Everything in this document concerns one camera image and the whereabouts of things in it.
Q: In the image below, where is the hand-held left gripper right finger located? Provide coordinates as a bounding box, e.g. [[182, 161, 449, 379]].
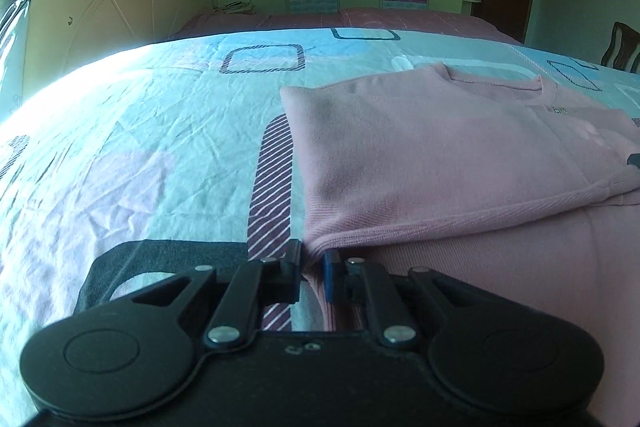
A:
[[322, 249, 507, 351]]

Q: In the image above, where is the dark wooden chair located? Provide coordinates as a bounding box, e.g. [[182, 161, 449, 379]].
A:
[[601, 21, 640, 74]]

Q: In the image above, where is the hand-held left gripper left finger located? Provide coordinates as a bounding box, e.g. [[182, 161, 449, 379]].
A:
[[131, 240, 304, 352]]

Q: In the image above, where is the pink sweater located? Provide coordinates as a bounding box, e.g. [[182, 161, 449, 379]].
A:
[[279, 63, 640, 334]]

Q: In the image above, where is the stack of papers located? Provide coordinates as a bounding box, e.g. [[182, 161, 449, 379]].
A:
[[214, 0, 257, 14]]

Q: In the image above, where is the pink mattress cover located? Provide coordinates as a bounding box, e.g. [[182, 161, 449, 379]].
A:
[[170, 6, 524, 46]]

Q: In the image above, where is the light blue patterned bed sheet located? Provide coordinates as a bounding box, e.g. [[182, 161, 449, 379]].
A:
[[0, 26, 640, 427]]

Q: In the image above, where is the cream wooden headboard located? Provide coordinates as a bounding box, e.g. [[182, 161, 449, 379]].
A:
[[22, 0, 202, 102]]

